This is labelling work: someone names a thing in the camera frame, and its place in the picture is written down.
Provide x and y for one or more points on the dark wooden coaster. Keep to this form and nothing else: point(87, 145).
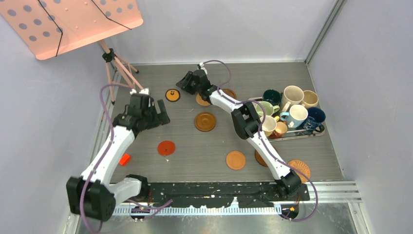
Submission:
point(259, 159)
point(230, 93)

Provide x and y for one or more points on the dark green mug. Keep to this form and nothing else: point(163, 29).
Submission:
point(272, 96)

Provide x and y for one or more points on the orange red block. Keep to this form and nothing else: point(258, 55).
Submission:
point(125, 159)

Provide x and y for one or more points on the light orange wooden coaster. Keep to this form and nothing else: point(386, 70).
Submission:
point(235, 160)

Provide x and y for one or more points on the dark wooden coaster far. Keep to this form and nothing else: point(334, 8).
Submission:
point(230, 93)

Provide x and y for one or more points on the navy blue mug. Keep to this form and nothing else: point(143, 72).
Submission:
point(315, 118)

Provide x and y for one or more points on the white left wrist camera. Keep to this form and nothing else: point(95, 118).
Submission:
point(144, 91)

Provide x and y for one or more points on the yellow cup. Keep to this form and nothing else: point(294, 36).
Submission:
point(269, 124)

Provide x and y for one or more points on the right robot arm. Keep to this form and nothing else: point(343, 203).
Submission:
point(247, 125)

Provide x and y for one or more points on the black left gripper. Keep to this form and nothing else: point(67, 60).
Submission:
point(161, 117)

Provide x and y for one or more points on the dark wooden coaster near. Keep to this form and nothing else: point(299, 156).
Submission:
point(259, 159)

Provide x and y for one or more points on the small brown cup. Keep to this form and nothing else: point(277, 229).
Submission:
point(280, 130)

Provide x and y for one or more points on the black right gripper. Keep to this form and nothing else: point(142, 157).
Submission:
point(184, 82)

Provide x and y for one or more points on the red round coaster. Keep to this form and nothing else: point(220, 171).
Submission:
point(166, 148)

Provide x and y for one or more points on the light green mug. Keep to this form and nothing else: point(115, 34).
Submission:
point(267, 108)

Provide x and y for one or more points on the orange black face coaster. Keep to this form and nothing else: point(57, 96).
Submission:
point(172, 95)

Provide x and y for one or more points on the pink music stand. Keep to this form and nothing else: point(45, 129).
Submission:
point(53, 27)

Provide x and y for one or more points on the brown wooden coaster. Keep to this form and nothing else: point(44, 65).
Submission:
point(205, 121)

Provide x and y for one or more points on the beige mug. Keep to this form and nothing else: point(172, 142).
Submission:
point(310, 99)

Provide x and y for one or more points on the cream mug tall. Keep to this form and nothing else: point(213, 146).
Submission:
point(291, 95)

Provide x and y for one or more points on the white light blue mug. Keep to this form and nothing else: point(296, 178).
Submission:
point(296, 115)

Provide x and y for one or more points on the woven rattan coaster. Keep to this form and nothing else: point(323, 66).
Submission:
point(305, 172)
point(201, 102)

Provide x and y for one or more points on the metal tray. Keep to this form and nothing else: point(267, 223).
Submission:
point(295, 133)

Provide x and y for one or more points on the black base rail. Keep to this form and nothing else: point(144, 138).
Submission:
point(218, 194)

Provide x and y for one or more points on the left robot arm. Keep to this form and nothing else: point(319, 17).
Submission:
point(92, 193)

